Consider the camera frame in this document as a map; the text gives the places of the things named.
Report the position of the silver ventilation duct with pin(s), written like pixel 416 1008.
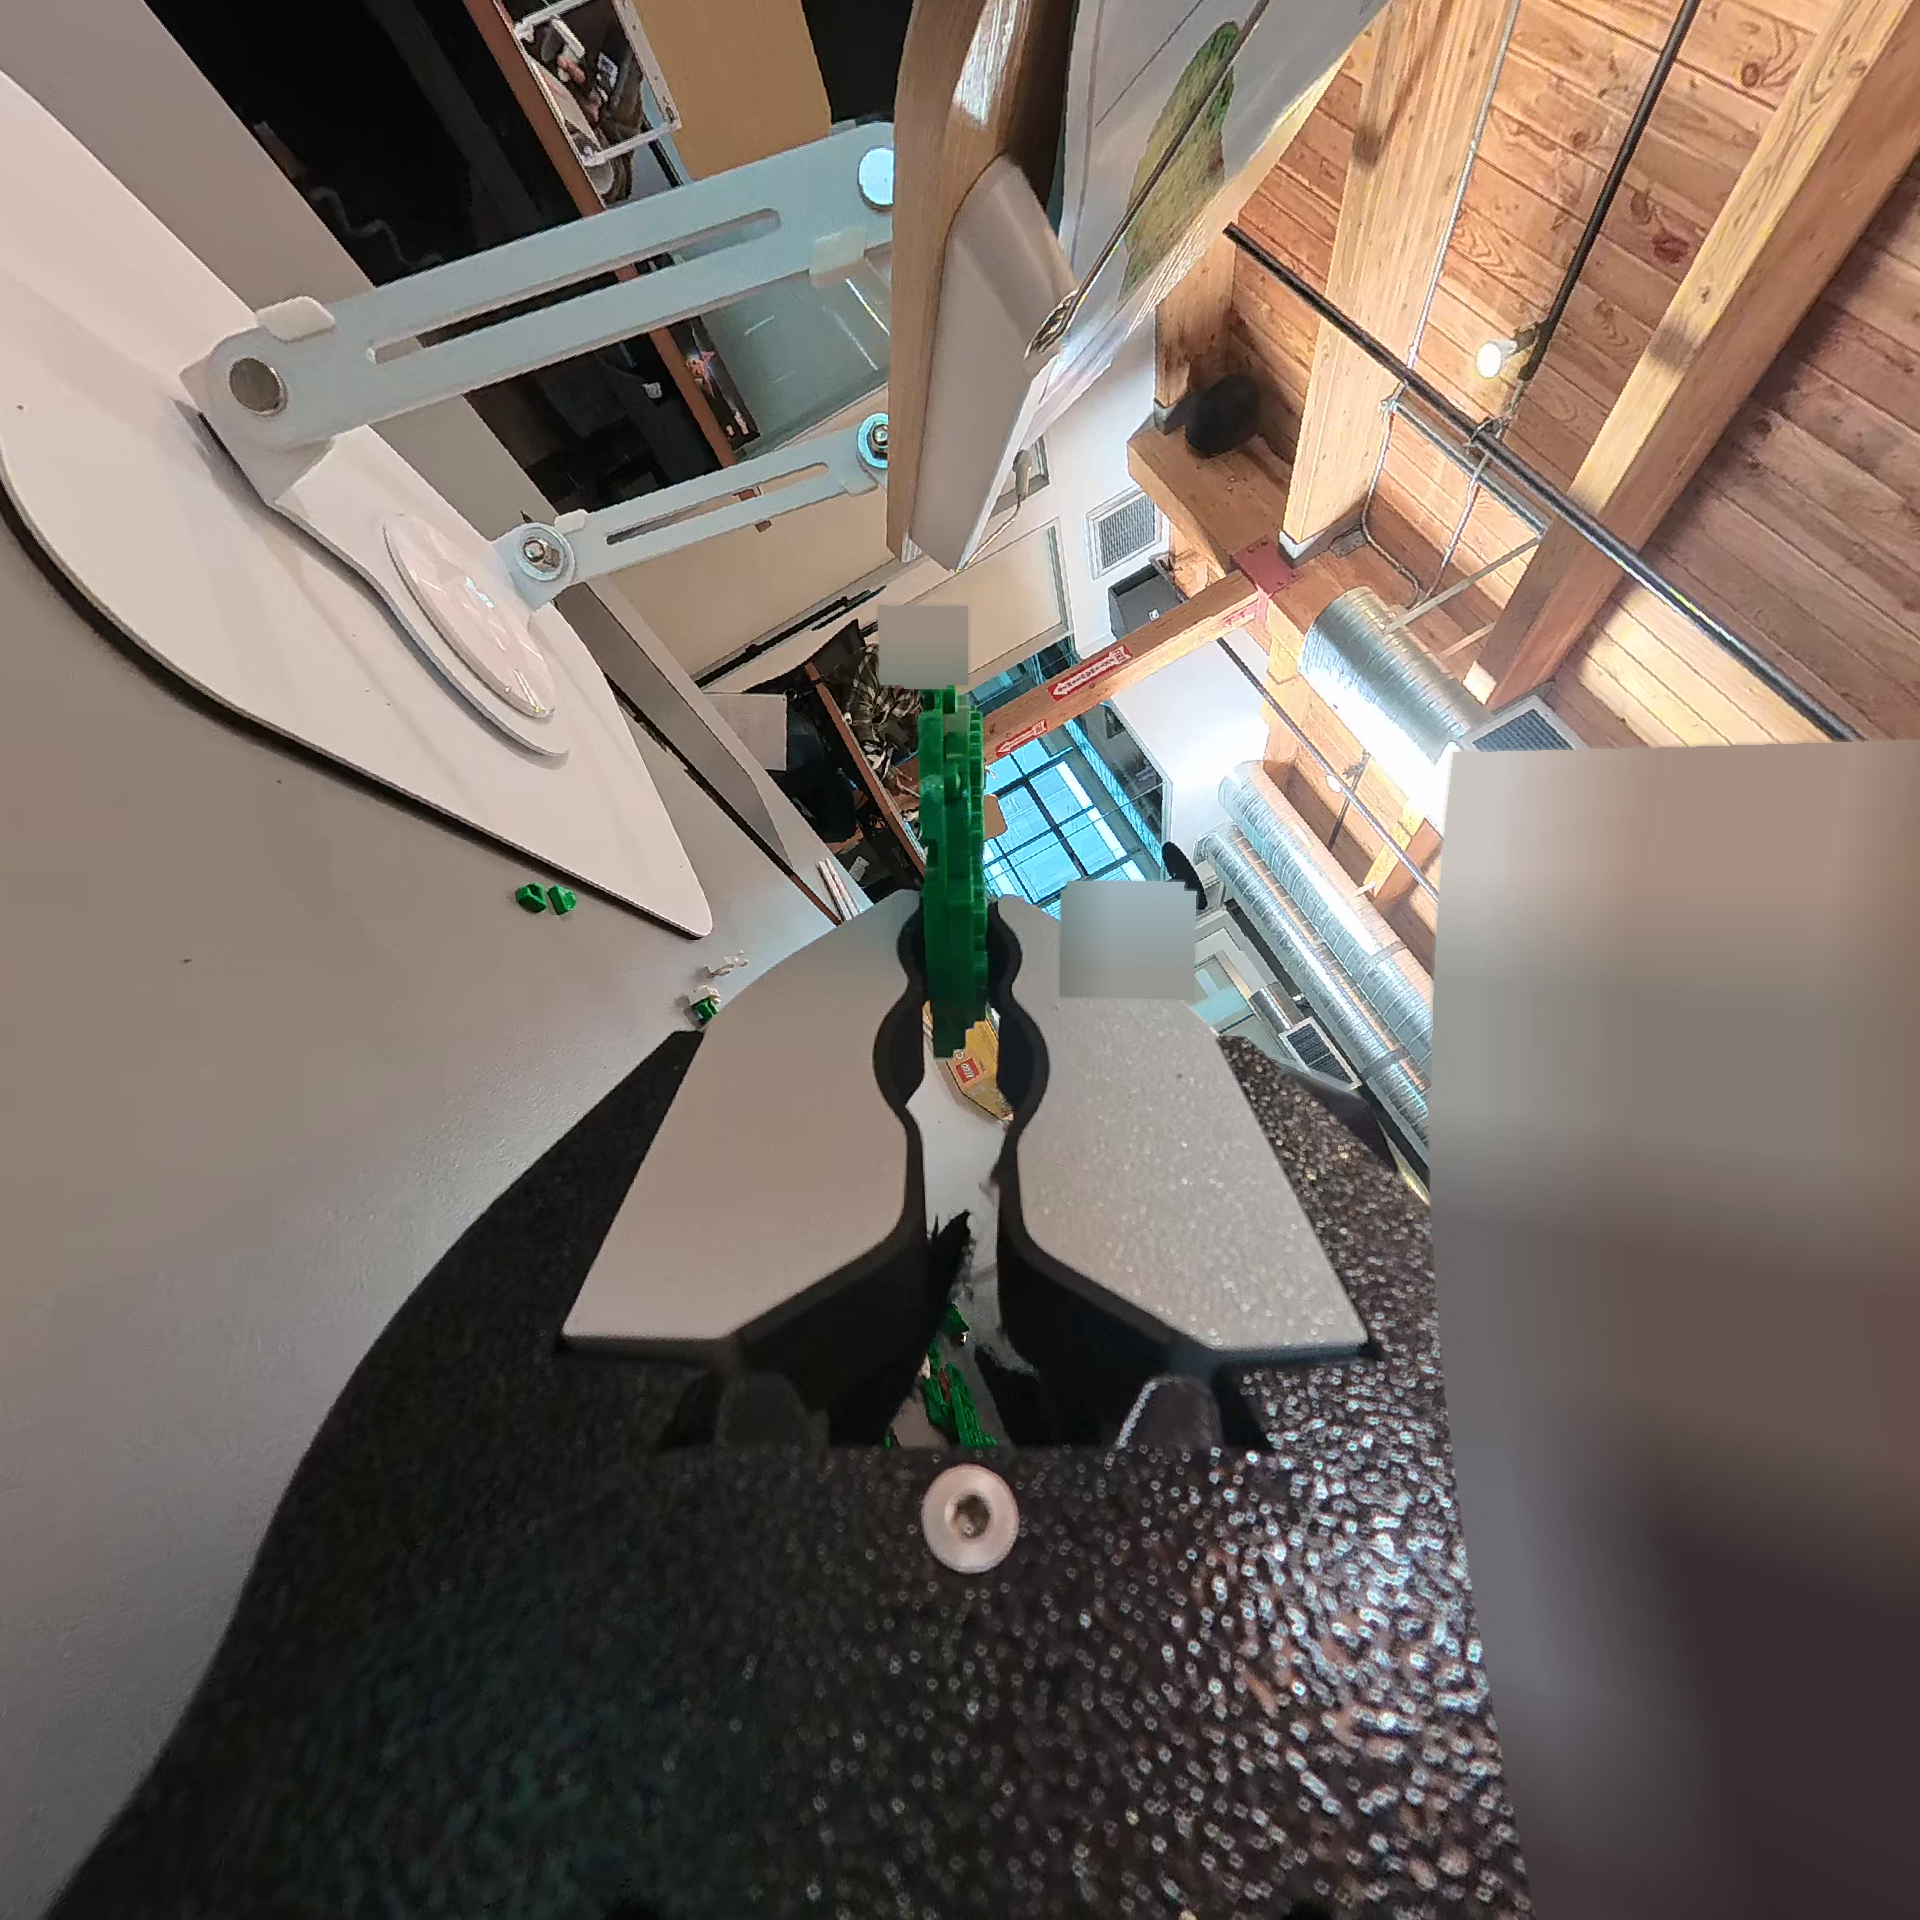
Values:
pixel 1288 931
pixel 1320 861
pixel 1373 661

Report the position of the tan rounded board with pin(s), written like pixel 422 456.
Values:
pixel 735 78

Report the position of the yellow lego box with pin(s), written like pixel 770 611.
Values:
pixel 975 1077

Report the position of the open instruction booklet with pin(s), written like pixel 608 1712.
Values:
pixel 1185 180

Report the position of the white book stand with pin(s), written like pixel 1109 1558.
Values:
pixel 225 569

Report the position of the green lego plate assembly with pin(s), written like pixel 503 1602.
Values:
pixel 954 872

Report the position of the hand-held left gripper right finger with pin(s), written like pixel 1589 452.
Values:
pixel 1185 1203

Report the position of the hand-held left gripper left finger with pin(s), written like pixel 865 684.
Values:
pixel 747 1185

